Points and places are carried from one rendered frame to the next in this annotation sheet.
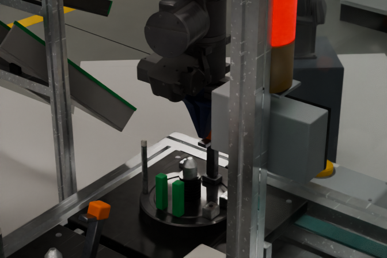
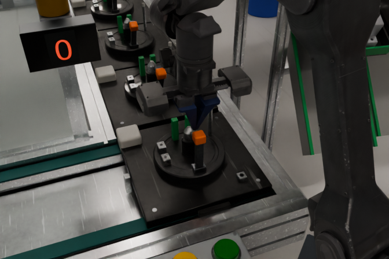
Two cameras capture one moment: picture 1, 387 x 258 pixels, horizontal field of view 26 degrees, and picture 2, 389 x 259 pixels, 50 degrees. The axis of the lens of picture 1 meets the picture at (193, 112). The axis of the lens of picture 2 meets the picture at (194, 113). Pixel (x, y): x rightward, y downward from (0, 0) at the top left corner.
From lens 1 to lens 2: 1.40 m
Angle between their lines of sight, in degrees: 96
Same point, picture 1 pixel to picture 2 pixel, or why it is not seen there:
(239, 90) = not seen: outside the picture
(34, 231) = (226, 105)
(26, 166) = not seen: hidden behind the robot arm
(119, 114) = (304, 141)
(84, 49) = not seen: outside the picture
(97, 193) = (249, 138)
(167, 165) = (250, 170)
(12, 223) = (294, 143)
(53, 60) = (275, 45)
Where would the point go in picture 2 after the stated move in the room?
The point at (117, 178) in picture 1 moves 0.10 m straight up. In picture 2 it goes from (259, 149) to (263, 111)
